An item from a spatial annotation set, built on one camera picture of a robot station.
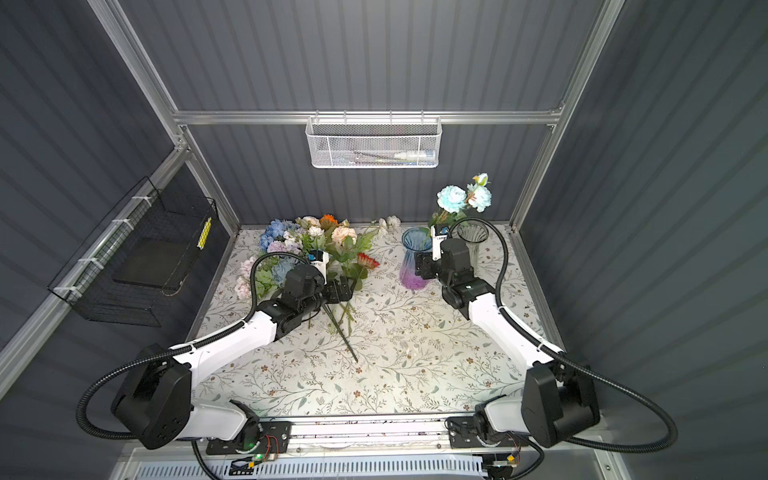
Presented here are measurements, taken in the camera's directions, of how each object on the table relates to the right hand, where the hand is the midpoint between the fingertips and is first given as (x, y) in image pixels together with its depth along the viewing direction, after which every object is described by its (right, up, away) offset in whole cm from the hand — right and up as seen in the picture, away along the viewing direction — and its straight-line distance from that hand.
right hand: (431, 253), depth 84 cm
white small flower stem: (-11, +13, +37) cm, 40 cm away
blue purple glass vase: (-4, +4, +8) cm, 10 cm away
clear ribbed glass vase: (+15, +6, +10) cm, 19 cm away
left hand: (-25, -8, +2) cm, 26 cm away
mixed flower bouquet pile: (-47, +4, +16) cm, 49 cm away
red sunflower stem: (-19, -3, +18) cm, 27 cm away
